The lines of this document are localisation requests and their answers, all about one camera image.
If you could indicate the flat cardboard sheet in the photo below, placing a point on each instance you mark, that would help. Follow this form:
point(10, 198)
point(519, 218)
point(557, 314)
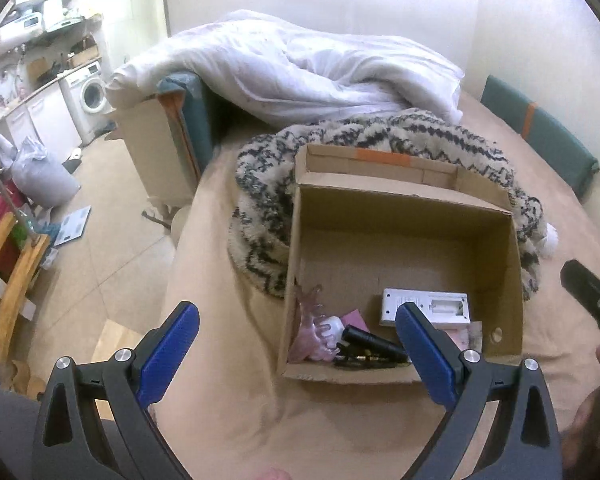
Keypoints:
point(115, 340)

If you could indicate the white water heater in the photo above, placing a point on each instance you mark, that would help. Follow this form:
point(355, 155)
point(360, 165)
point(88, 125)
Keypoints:
point(22, 22)

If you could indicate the white kitchen cabinet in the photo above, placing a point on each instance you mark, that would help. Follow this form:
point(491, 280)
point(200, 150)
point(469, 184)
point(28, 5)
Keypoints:
point(45, 115)

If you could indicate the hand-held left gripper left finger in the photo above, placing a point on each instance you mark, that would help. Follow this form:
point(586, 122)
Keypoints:
point(172, 350)

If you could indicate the white and pink packet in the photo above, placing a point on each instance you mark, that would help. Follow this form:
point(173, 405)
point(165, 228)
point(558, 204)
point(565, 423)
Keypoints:
point(462, 337)

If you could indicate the teal and beige bed end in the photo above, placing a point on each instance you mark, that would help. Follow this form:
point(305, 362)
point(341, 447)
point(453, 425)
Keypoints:
point(200, 110)

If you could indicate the white washing machine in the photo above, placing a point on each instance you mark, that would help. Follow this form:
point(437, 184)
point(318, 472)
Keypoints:
point(87, 95)

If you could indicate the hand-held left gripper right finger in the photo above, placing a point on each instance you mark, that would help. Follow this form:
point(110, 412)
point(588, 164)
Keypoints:
point(425, 355)

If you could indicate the pink card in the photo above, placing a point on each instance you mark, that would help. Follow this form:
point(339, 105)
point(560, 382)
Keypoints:
point(354, 320)

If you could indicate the wooden chair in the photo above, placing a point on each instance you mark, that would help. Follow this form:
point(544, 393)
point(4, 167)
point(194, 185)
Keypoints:
point(15, 285)

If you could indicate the grey bag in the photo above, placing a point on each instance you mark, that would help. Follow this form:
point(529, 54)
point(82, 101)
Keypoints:
point(45, 180)

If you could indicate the white duvet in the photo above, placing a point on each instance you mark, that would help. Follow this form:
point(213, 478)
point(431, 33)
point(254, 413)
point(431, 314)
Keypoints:
point(305, 70)

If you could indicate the black and cream fleece blanket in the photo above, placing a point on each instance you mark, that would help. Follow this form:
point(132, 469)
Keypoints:
point(265, 195)

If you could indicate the pink translucent massage comb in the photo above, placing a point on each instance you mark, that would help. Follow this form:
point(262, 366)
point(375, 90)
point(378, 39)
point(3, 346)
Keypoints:
point(310, 335)

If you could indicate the teal cushion orange stripe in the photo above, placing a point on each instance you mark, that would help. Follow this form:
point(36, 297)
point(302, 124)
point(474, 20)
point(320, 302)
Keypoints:
point(555, 145)

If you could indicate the white battery charger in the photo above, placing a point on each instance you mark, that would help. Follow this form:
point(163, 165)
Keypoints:
point(445, 305)

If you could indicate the bathroom scale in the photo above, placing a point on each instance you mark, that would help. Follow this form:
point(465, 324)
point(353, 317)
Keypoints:
point(72, 225)

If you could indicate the white earbud case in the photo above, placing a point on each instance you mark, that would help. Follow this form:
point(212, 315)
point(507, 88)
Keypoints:
point(334, 329)

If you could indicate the brown cardboard box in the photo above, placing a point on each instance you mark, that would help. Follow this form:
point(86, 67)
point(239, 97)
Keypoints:
point(405, 240)

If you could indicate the black flashlight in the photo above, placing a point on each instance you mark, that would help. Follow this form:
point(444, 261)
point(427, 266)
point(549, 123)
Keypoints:
point(375, 344)

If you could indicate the white range hood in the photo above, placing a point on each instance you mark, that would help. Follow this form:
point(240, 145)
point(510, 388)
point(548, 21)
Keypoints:
point(52, 9)

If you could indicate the grey clothing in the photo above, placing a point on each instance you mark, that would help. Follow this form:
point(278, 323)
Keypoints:
point(5, 430)

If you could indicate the person's right hand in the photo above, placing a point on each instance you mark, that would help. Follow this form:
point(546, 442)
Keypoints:
point(595, 410)

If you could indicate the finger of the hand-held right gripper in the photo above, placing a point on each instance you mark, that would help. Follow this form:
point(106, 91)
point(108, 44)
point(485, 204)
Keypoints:
point(587, 290)

